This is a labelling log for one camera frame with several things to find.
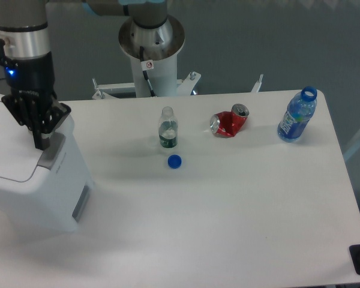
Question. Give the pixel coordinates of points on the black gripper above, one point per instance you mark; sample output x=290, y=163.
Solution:
x=33, y=74

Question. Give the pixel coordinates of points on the white trash can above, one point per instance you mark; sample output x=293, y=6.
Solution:
x=54, y=202

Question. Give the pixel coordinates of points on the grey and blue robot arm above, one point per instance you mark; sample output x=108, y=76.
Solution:
x=24, y=34

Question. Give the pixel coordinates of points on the blue bottle cap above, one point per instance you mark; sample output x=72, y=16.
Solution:
x=174, y=161

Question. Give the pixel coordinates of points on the crushed red soda can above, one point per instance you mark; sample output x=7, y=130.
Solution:
x=229, y=123

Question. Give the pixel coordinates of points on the clear plastic bottle green label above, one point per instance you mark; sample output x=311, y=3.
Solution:
x=168, y=128

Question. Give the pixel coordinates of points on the blue plastic drink bottle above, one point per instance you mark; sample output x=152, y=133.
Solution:
x=299, y=111

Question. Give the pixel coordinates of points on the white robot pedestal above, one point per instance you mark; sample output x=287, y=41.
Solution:
x=153, y=55

